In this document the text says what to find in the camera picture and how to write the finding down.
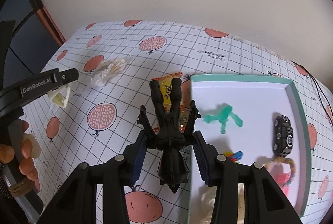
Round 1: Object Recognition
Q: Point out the pastel rainbow hair tie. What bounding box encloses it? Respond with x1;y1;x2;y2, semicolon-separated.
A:
265;156;298;188

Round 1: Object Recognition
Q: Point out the cream hair claw clip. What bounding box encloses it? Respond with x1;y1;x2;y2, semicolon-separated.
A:
47;85;71;109

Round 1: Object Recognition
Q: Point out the colourful plastic block toy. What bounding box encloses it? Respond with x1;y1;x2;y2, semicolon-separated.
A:
224;151;243;163

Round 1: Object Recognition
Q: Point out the black toy car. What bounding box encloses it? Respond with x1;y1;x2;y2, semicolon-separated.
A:
273;115;293;157

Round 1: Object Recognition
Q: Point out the green plastic toy figure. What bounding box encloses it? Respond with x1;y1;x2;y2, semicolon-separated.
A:
203;105;243;134

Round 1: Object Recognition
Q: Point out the bag of cotton swabs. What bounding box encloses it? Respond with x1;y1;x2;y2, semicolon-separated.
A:
90;56;133;88

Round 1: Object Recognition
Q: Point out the black robot toy figure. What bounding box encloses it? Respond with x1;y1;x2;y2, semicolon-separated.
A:
137;77;201;193

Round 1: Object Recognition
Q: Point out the yellow snack packet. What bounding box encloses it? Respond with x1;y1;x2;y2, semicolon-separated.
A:
151;72;193;136

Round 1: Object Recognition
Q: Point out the cream lace scrunchie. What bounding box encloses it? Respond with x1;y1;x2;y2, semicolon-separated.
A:
199;183;245;223

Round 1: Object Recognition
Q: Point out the person's left hand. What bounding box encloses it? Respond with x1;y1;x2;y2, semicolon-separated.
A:
1;119;40;200

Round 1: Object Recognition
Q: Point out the dark blue cabinet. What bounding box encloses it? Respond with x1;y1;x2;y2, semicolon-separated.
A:
1;0;66;88

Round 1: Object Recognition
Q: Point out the pomegranate print grid tablecloth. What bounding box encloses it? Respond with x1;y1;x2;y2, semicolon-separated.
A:
25;20;332;223

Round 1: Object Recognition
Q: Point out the black cable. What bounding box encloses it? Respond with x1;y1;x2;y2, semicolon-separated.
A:
291;61;333;126

